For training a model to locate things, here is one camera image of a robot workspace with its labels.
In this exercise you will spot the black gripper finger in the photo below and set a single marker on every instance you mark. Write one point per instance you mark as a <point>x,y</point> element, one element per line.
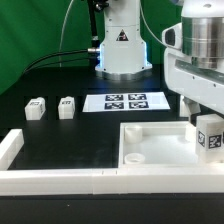
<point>193,110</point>

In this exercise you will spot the white square tabletop tray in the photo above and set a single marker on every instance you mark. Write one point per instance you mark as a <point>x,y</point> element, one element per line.
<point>144,144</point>

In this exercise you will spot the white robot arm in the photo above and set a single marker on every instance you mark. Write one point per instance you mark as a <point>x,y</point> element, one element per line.
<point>194,49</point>

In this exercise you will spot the white sheet with AprilTags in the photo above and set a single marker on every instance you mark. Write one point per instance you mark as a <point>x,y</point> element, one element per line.
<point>126,102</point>

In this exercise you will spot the white U-shaped obstacle fence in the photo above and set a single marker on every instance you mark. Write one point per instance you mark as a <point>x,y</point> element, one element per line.
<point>202,179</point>

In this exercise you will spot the black camera pole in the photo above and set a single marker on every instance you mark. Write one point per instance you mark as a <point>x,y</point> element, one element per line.
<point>94,34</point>

